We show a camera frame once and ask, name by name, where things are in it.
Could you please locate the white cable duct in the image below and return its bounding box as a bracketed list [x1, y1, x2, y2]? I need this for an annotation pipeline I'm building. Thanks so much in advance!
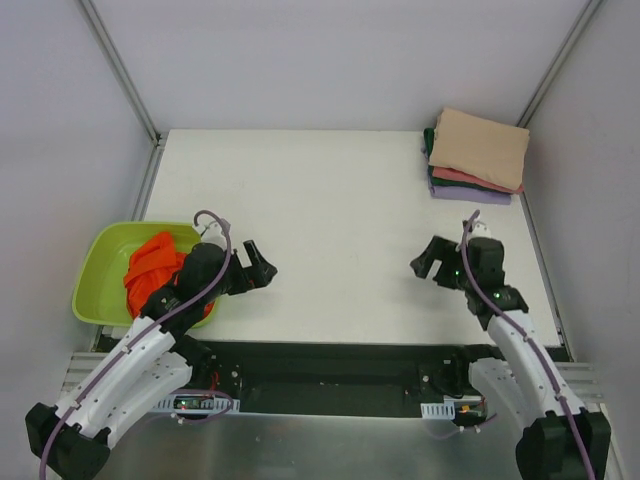
[420, 402, 456, 421]
[150, 394, 240, 415]

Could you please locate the left white cable duct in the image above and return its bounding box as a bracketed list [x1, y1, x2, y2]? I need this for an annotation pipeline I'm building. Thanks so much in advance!
[150, 394, 240, 415]

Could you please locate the right white cable duct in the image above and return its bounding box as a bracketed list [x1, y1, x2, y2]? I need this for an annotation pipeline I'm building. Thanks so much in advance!
[420, 402, 456, 421]

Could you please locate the right aluminium frame post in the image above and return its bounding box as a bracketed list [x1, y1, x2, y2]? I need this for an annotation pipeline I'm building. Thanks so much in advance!
[516, 0, 606, 128]

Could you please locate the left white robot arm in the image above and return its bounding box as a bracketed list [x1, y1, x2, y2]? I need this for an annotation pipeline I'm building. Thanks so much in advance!
[25, 240, 278, 479]

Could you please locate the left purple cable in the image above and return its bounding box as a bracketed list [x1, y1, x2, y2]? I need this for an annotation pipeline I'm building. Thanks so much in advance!
[38, 209, 234, 480]

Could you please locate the left aluminium frame post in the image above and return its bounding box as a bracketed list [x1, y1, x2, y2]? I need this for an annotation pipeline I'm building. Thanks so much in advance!
[76, 0, 162, 147]

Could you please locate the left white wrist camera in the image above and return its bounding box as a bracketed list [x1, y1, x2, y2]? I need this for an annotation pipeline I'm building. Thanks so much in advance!
[193, 219, 230, 250]

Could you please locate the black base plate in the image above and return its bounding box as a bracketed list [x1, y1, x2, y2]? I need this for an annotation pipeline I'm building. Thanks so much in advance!
[174, 337, 499, 418]

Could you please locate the aluminium frame post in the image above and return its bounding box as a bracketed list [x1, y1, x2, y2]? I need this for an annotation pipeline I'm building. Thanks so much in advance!
[516, 0, 606, 128]
[76, 0, 162, 147]

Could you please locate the folded lavender t shirt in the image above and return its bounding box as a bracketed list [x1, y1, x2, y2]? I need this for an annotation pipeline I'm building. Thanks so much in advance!
[430, 185, 512, 205]

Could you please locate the green plastic basin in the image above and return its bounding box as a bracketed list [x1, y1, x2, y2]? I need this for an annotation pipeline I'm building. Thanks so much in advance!
[72, 222, 200, 328]

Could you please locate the folded red t shirt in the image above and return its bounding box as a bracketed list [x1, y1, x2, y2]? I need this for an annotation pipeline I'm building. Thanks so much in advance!
[433, 167, 524, 194]

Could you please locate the beige t shirt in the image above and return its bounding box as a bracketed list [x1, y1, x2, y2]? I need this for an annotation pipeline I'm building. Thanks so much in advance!
[429, 107, 530, 191]

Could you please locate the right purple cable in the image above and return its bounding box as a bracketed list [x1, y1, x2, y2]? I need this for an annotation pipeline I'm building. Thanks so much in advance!
[460, 209, 597, 480]

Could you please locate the folded dark green t shirt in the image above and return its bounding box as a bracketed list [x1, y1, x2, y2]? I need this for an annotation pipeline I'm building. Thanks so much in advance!
[423, 128, 486, 191]

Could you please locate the purple cable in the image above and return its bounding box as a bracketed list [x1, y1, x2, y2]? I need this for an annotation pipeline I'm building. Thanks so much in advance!
[460, 209, 597, 480]
[38, 209, 234, 480]

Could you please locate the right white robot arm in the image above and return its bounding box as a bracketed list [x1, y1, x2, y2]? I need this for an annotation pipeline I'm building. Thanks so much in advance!
[410, 236, 611, 479]

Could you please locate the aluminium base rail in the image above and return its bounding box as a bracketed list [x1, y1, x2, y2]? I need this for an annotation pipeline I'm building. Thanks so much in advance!
[59, 352, 604, 403]

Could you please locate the orange t shirt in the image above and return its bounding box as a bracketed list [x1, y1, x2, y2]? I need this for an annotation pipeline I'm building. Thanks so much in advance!
[123, 231, 195, 319]

